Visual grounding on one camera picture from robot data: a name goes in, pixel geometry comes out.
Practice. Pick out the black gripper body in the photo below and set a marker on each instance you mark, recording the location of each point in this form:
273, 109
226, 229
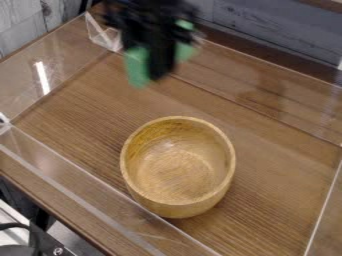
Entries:
151, 20

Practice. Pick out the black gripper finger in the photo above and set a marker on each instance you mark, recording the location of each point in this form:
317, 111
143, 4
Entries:
160, 59

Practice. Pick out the green rectangular block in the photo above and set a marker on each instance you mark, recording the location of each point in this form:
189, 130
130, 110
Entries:
147, 58

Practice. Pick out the brown wooden bowl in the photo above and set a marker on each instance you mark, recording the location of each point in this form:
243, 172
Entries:
178, 164

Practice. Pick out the clear acrylic corner bracket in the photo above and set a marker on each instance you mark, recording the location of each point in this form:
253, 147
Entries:
104, 37

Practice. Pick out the clear acrylic tray wall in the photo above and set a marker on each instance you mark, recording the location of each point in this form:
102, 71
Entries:
100, 213

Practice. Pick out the black metal bracket with bolt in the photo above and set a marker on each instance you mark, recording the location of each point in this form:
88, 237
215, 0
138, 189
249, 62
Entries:
44, 244

